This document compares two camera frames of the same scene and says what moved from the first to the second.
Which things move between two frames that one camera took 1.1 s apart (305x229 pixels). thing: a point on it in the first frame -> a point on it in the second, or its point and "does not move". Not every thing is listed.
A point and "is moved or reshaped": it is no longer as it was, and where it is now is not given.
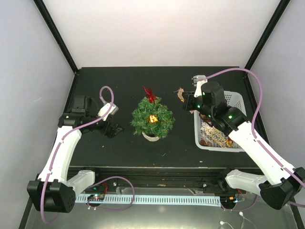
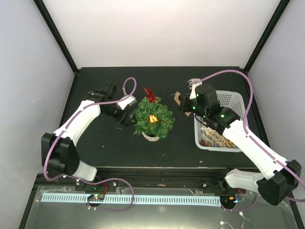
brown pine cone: x=202 y=142 does not move
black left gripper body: x=109 y=133 -> x=124 y=122
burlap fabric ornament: x=180 y=92 is moved or reshaped
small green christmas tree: x=140 y=122 does not move
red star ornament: x=150 y=95 does not move
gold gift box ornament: x=153 y=119 does not move
